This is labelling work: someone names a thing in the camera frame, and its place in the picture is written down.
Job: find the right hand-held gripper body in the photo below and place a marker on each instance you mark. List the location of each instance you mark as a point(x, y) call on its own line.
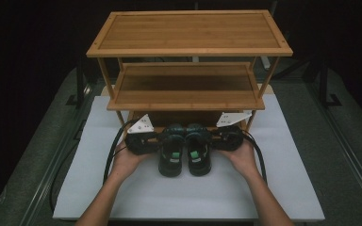
point(229, 138)

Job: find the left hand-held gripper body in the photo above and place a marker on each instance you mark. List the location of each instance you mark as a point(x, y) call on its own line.
point(141, 142)

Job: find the wooden three-tier shoe rack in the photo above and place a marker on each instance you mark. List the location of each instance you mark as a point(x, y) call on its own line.
point(188, 31)

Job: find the aluminium table rail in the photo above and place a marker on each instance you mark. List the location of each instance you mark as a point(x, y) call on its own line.
point(50, 175)
point(348, 150)

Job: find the black metal stand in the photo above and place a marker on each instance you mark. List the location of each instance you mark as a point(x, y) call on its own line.
point(324, 84)
point(79, 84)

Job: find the white board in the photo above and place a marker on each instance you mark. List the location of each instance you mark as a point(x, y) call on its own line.
point(185, 194)

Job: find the person's left hand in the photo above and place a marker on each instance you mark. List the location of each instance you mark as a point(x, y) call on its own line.
point(127, 163)

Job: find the person's right hand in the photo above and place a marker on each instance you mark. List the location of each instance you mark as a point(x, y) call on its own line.
point(242, 161)

